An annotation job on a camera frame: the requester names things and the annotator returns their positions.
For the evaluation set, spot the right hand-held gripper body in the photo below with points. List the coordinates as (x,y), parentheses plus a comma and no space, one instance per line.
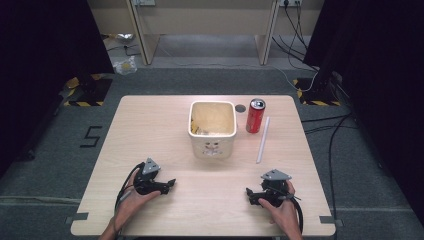
(275,175)

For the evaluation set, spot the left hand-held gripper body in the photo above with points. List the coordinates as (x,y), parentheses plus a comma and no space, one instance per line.
(150,166)

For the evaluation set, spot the person's right hand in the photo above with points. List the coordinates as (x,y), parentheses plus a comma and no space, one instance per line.
(285,213)

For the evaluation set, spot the person's left hand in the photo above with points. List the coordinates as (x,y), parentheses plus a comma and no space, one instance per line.
(131,203)

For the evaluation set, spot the white straw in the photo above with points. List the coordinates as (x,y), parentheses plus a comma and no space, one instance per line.
(263,140)

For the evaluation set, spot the cream square waste bin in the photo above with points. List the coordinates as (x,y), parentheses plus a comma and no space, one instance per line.
(213,146)

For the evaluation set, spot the red drink can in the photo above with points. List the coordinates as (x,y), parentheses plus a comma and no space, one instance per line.
(255,120)

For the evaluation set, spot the dark round table grommet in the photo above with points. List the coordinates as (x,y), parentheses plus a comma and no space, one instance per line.
(240,108)

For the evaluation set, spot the black stand base striped tape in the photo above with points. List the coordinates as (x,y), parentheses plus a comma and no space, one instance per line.
(91,88)
(318,91)

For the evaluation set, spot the clear plastic bag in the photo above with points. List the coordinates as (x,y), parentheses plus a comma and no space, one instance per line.
(125,65)

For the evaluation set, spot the black curtain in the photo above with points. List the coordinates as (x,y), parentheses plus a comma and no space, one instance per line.
(383,83)
(43,66)

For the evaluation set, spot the white wall socket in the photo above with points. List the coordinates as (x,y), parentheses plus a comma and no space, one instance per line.
(290,2)
(143,2)

